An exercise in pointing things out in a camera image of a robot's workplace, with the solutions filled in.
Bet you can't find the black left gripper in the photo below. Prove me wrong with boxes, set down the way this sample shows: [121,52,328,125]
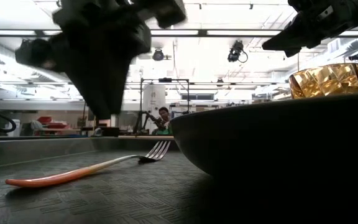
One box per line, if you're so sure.
[14,0,188,121]

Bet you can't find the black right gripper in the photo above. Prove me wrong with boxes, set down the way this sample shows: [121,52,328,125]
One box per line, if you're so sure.
[261,0,358,58]

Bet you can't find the amber glass cup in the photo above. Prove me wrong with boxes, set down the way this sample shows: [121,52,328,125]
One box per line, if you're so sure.
[288,63,358,100]

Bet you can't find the orange-handled metal fork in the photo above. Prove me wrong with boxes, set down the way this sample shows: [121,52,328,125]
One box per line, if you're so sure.
[4,140,172,189]

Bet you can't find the black round plate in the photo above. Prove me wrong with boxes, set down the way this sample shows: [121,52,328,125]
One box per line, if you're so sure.
[169,91,358,224]

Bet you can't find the white cylindrical tank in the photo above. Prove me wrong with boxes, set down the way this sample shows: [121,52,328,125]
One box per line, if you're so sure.
[142,84,167,133]

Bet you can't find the background wooden table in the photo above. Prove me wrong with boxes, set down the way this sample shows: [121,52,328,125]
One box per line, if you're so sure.
[117,134,175,140]

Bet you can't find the person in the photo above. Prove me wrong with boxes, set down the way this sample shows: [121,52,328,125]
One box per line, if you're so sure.
[152,106,174,136]

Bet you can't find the round black ceiling lamp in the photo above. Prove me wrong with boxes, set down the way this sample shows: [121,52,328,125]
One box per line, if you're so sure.
[152,48,166,62]

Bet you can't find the black ceiling camera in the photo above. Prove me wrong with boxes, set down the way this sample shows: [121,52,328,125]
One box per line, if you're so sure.
[227,40,249,64]

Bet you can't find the background black rig frame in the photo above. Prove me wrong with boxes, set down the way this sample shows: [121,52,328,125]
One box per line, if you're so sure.
[139,77,191,135]

